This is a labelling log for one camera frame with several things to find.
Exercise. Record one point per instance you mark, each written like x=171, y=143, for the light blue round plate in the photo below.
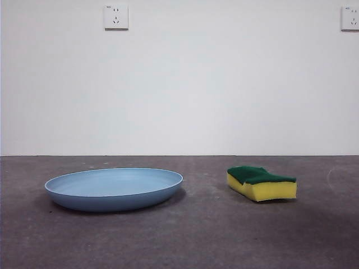
x=112, y=196

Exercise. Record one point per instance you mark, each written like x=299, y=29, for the yellow sponge with green pad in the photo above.
x=266, y=192

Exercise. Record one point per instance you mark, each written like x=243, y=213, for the white wall socket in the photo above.
x=116, y=16
x=350, y=19

